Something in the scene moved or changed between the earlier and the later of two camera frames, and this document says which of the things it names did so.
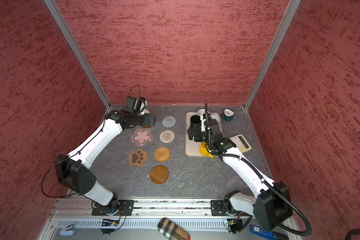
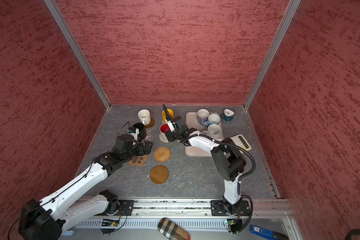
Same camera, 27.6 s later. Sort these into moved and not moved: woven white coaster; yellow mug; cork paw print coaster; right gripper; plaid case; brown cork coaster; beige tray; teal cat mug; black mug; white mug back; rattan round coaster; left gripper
Moved: right gripper; black mug; left gripper; yellow mug
Not moved: cork paw print coaster; woven white coaster; white mug back; beige tray; plaid case; brown cork coaster; teal cat mug; rattan round coaster
